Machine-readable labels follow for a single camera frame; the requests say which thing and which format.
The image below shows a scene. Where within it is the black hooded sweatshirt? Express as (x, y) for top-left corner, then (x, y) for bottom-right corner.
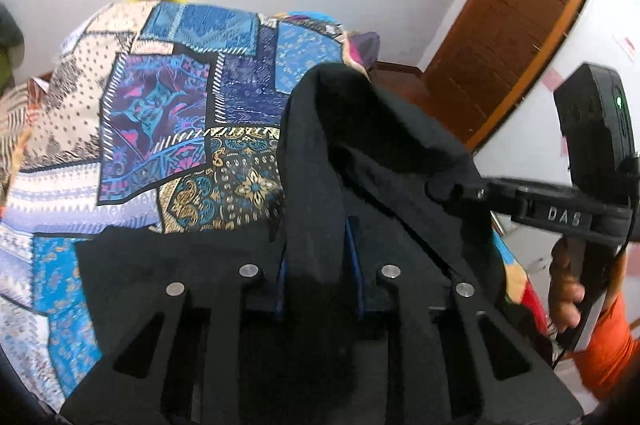
(74, 62), (551, 425)

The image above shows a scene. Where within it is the person's right hand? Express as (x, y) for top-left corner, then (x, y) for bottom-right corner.
(548, 237), (585, 333)

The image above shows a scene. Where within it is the patchwork patterned bed quilt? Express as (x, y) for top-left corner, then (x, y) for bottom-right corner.
(0, 0), (549, 411)

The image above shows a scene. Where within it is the brown wooden door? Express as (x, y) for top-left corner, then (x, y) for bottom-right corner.
(423, 0), (585, 150)

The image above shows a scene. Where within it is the striped orange brown blanket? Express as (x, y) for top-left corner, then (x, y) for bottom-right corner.
(1, 78), (49, 206)

